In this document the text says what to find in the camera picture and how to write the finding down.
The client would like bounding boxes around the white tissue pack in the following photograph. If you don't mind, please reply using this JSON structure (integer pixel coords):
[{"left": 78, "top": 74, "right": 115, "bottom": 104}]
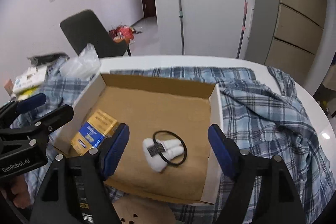
[{"left": 13, "top": 65, "right": 47, "bottom": 94}]

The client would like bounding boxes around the blue plaid shirt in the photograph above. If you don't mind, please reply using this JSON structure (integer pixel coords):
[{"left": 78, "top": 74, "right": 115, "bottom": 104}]
[{"left": 11, "top": 59, "right": 335, "bottom": 223}]

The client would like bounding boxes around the pink cup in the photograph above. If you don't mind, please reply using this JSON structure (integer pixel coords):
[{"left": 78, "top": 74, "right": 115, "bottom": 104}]
[{"left": 3, "top": 79, "right": 14, "bottom": 96}]

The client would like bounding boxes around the person left hand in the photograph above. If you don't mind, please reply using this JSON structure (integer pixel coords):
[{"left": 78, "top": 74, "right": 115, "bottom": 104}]
[{"left": 1, "top": 174, "right": 31, "bottom": 209}]

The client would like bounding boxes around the grey bag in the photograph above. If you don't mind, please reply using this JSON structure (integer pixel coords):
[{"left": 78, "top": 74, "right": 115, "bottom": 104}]
[{"left": 27, "top": 52, "right": 69, "bottom": 67}]

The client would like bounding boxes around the cardboard box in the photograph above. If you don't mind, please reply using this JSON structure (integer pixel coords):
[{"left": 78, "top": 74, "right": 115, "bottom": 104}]
[{"left": 53, "top": 73, "right": 223, "bottom": 205}]

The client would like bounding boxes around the black Face box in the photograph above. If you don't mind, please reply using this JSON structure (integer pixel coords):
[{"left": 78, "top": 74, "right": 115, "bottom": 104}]
[{"left": 75, "top": 176, "right": 94, "bottom": 224}]

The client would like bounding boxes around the black chair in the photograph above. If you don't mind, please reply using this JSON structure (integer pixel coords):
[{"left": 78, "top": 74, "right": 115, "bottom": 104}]
[{"left": 60, "top": 10, "right": 131, "bottom": 58}]

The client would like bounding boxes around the clear plastic bag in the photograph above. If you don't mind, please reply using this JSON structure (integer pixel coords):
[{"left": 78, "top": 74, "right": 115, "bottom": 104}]
[{"left": 59, "top": 43, "right": 101, "bottom": 80}]

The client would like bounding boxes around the red plastic bag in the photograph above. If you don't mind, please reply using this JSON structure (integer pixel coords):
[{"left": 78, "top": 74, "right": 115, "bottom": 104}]
[{"left": 109, "top": 25, "right": 134, "bottom": 41}]

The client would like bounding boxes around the gold refrigerator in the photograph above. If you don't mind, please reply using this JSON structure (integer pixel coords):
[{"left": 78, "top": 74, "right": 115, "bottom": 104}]
[{"left": 245, "top": 0, "right": 327, "bottom": 85}]

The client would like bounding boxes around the gold blue cigarette carton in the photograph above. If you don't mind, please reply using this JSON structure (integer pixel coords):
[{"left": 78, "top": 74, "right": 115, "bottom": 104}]
[{"left": 71, "top": 110, "right": 119, "bottom": 155}]

